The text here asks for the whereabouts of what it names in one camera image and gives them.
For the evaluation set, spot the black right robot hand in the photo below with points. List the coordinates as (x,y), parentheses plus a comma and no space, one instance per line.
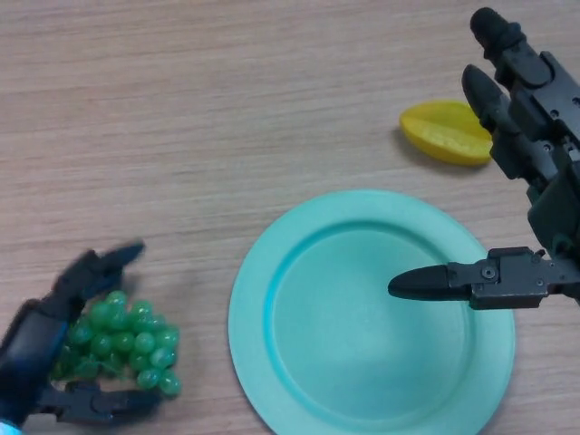
(553,136)

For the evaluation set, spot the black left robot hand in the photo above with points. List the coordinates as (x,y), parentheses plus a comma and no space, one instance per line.
(31,335)

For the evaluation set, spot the green grape bunch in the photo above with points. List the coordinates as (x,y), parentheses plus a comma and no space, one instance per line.
(122,340)

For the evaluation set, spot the teal round plate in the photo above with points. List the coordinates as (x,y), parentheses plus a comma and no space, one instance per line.
(353,344)

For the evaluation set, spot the yellow starfruit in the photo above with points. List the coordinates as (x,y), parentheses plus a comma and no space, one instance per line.
(444,133)

